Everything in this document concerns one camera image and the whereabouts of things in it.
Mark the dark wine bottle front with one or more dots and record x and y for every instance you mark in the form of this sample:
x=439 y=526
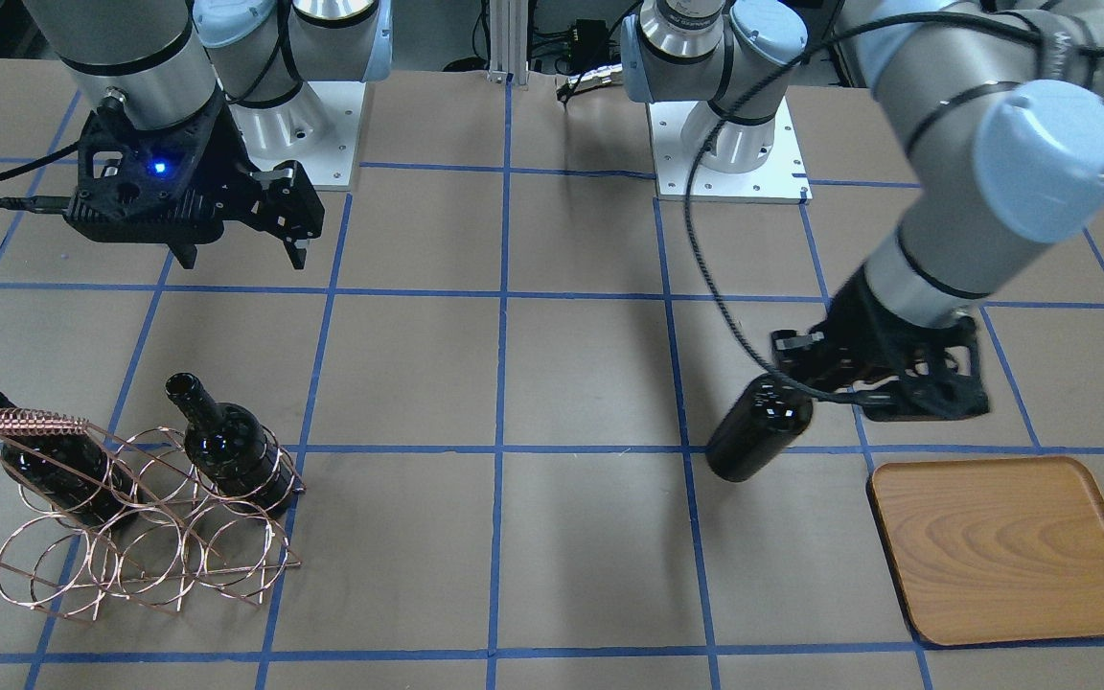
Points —
x=229 y=446

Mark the copper wire bottle basket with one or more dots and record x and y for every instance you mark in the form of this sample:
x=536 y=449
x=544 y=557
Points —
x=170 y=536

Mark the wooden tray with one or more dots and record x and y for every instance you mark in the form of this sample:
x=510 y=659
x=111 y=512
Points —
x=994 y=550

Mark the aluminium frame post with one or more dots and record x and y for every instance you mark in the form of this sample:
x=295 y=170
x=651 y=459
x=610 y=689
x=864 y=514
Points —
x=508 y=24

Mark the dark wine bottle rear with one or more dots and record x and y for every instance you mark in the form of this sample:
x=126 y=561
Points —
x=74 y=475

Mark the dark wine bottle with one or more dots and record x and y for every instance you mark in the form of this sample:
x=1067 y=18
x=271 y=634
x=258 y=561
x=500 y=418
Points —
x=229 y=446
x=74 y=475

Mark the dark wine bottle moved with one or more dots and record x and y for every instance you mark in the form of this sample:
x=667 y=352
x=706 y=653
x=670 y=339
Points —
x=764 y=420

